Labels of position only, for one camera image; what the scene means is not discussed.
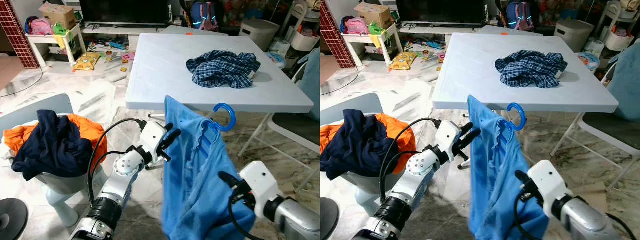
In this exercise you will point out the white side table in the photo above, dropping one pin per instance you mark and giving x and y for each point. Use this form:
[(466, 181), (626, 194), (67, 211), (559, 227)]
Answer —
[(365, 40), (50, 39)]

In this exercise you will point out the black television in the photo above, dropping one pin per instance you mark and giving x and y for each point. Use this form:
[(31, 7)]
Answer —
[(440, 10), (125, 10)]

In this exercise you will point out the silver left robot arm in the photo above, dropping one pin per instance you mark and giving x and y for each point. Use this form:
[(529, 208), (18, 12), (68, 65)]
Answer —
[(417, 170), (122, 172)]

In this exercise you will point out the blue plastic hanger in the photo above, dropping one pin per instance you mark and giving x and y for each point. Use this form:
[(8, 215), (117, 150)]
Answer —
[(234, 119), (525, 117)]

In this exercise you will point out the orange garment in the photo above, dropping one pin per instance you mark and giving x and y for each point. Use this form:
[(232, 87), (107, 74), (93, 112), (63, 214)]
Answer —
[(87, 130), (395, 130)]

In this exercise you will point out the white TV console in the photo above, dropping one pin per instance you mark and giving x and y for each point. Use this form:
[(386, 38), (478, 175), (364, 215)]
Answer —
[(425, 31), (107, 31)]

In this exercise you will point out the blue backpack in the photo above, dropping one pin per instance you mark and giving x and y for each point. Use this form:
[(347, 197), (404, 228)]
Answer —
[(520, 15), (202, 15)]

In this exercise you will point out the red brick pattern pillar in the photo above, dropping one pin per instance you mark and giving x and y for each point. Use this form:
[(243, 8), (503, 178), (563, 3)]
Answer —
[(335, 37), (15, 35)]

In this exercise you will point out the green toy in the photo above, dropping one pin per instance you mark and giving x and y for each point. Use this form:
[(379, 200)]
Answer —
[(376, 29), (60, 29)]

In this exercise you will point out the yellow toy mat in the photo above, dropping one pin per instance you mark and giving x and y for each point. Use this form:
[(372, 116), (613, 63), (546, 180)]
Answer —
[(86, 61), (403, 61)]

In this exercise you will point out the pink toy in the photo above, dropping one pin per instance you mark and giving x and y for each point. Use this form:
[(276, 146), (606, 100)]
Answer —
[(127, 57), (441, 56)]

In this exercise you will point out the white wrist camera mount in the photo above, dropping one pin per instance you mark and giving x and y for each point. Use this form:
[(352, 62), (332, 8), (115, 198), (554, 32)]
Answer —
[(547, 185), (448, 135), (260, 185), (151, 135)]

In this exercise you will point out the light blue garment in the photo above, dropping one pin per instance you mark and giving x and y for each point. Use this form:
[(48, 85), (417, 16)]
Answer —
[(190, 190), (495, 190)]

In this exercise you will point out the black round base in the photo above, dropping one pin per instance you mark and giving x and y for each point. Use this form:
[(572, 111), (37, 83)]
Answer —
[(10, 220), (327, 220)]

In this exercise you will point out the blue plaid shirt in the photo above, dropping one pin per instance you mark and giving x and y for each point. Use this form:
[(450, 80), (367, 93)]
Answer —
[(530, 67), (222, 67)]

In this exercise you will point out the white round bin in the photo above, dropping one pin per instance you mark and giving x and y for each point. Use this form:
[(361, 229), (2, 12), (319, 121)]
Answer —
[(572, 32), (257, 32)]

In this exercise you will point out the light blue cloth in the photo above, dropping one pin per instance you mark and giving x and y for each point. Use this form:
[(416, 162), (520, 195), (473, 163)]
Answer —
[(312, 85), (625, 85)]

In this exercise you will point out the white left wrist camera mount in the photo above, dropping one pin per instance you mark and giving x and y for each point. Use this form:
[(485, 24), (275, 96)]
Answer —
[(151, 135), (448, 135)]

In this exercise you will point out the pink bag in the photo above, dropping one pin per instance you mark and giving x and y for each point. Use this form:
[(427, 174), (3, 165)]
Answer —
[(356, 25), (41, 26)]

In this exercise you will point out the white folding table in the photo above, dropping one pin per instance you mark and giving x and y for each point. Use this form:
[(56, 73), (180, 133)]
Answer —
[(475, 70), (165, 75)]

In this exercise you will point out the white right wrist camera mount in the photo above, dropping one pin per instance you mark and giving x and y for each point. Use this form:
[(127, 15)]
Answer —
[(260, 185), (547, 185)]

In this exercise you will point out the cardboard box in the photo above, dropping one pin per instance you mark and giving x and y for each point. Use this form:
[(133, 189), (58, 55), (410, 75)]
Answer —
[(374, 14), (57, 14)]

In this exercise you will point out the white shelf cart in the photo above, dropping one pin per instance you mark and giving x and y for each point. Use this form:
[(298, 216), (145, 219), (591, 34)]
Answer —
[(617, 40), (304, 40)]

